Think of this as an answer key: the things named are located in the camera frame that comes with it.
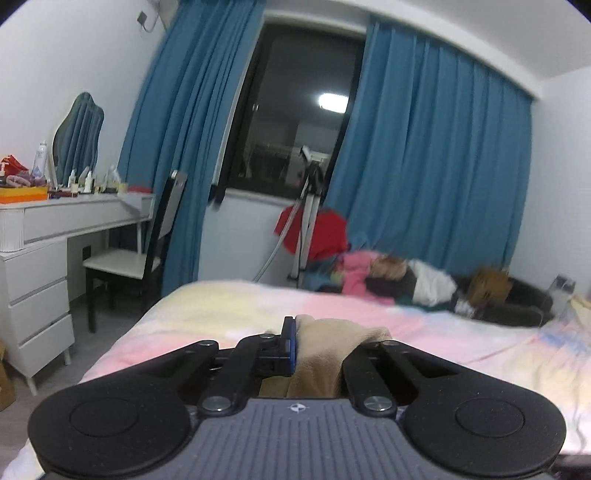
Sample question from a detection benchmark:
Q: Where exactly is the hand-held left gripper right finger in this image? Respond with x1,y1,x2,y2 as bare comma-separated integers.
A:
341,339,458,418

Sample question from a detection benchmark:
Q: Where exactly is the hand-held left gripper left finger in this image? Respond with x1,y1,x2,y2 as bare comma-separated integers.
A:
152,316,296,418

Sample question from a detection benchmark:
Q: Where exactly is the beige garment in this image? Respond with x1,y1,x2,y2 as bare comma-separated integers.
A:
259,315,393,398

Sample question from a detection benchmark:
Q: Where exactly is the black garment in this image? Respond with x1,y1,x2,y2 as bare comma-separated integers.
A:
365,268,416,298

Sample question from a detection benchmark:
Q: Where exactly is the bed with pastel sheet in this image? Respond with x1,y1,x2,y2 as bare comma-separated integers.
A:
0,279,591,480

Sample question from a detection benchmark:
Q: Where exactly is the pink garment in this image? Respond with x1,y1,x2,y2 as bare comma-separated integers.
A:
339,250,393,296

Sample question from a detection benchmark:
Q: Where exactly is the tan fluffy garment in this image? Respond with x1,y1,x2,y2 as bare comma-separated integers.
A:
372,256,409,280

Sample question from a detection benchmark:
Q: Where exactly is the white garment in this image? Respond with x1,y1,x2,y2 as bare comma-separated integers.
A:
406,258,458,305

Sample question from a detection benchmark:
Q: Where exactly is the red garment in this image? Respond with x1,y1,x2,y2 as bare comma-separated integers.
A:
276,205,348,261

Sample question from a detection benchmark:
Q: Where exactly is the brown cardboard box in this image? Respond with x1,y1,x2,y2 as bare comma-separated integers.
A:
466,267,513,310

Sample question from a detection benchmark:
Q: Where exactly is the black and white chair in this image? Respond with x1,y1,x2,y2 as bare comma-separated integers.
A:
83,170,188,333

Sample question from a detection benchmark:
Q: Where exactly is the blue curtain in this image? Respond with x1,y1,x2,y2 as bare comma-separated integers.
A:
117,0,266,298
323,16,534,296

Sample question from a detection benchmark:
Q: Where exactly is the dark window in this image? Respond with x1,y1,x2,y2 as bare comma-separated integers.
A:
217,21,368,199

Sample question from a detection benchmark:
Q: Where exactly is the white dressing table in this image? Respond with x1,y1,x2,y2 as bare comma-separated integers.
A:
0,191,155,395

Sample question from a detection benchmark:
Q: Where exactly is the wavy vanity mirror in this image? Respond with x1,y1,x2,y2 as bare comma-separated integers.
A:
52,92,105,178

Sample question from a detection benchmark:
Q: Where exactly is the orange box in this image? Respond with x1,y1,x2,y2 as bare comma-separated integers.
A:
0,186,49,204

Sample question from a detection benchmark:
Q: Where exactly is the white spray bottle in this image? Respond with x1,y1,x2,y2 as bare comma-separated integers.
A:
32,141,49,183

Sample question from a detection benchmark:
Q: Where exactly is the red pouch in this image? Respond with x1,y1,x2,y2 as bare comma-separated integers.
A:
0,156,28,185

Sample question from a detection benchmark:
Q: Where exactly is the silver camera tripod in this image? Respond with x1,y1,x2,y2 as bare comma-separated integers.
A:
288,145,328,282

